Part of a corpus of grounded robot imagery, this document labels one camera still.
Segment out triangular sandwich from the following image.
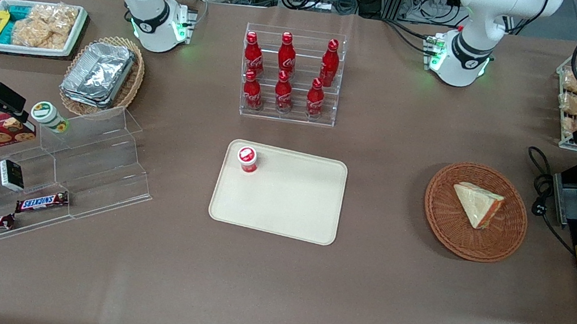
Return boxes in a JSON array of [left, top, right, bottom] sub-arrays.
[[447, 180, 507, 234]]

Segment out oval light wicker basket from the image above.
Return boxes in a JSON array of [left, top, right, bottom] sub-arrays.
[[56, 29, 150, 126]]

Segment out beige plastic tray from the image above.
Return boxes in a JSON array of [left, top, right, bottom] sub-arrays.
[[205, 136, 351, 248]]

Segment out round brown wicker basket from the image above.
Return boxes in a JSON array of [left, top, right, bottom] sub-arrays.
[[417, 157, 536, 269]]

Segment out small black white box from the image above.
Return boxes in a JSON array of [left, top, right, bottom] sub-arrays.
[[0, 158, 29, 193]]

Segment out green white yogurt bottle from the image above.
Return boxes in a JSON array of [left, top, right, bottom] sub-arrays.
[[28, 100, 73, 136]]

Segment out white rectangular plastic bin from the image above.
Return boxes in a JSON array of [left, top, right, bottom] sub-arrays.
[[0, 0, 90, 65]]

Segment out teal snack packet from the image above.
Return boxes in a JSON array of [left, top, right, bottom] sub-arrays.
[[0, 2, 33, 49]]

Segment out clear bag of crackers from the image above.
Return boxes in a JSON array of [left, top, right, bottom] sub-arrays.
[[10, 0, 81, 54]]

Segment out clear acrylic stepped shelf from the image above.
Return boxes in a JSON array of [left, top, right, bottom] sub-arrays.
[[0, 89, 165, 273]]

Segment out stack of foil trays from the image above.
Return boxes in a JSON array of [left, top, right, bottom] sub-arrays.
[[58, 37, 138, 113]]

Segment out red white lidded cup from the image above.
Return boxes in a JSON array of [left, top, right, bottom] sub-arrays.
[[234, 144, 262, 176]]

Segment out red cola bottle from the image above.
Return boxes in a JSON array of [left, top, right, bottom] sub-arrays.
[[303, 77, 329, 121], [239, 68, 268, 112], [275, 31, 301, 75], [317, 37, 343, 89], [271, 69, 298, 115], [240, 31, 270, 79]]

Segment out clear acrylic bottle rack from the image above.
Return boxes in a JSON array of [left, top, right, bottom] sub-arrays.
[[233, 20, 350, 130]]

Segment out clear bag of fried snacks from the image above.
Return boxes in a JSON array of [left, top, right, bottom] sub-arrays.
[[556, 90, 577, 118], [559, 69, 577, 95], [558, 111, 577, 138]]

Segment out black left base cables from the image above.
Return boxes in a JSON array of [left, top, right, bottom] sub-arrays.
[[379, 18, 442, 57]]

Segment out black power cable with plug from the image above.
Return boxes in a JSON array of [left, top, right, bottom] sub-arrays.
[[514, 145, 577, 255]]

